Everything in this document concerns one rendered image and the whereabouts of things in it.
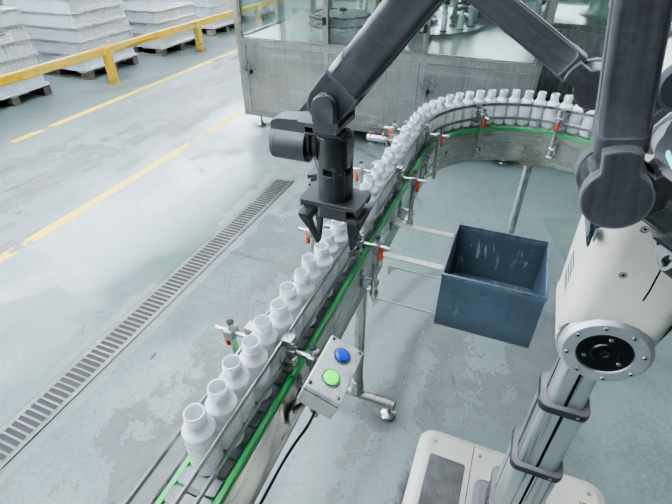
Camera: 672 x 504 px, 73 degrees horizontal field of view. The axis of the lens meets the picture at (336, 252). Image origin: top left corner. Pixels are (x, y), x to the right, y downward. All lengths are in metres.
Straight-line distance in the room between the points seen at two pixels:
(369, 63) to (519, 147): 2.00
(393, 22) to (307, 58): 4.06
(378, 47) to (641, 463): 2.15
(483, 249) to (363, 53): 1.24
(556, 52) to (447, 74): 3.26
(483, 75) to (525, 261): 2.68
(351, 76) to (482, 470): 1.53
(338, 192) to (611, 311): 0.53
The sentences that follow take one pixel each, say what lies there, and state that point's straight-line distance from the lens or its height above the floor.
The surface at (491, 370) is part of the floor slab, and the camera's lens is 2.51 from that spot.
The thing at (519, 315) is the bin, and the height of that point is 0.86.
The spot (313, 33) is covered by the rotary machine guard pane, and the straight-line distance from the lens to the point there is 4.61.
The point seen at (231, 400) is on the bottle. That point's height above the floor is 1.13.
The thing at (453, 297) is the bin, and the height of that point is 0.86.
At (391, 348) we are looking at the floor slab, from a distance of 2.49.
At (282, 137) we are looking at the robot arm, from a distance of 0.71.
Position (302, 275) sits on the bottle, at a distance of 1.12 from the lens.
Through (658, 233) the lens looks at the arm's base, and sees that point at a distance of 0.69.
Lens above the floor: 1.85
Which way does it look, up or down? 36 degrees down
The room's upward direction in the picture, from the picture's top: straight up
